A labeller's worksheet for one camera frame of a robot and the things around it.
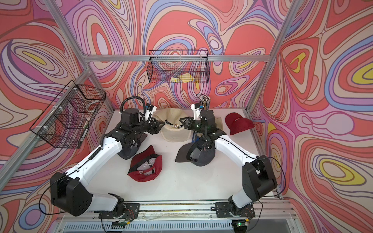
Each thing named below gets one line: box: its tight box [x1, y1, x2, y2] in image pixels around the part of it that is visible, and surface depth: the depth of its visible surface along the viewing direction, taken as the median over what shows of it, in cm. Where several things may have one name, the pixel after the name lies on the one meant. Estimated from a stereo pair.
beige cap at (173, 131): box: [152, 107, 193, 143], surface depth 83 cm
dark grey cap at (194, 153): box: [175, 140, 216, 167], surface depth 94 cm
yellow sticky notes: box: [170, 72, 195, 84], surface depth 91 cm
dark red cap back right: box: [224, 112, 255, 136], surface depth 108 cm
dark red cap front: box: [127, 145, 163, 183], surface depth 87 cm
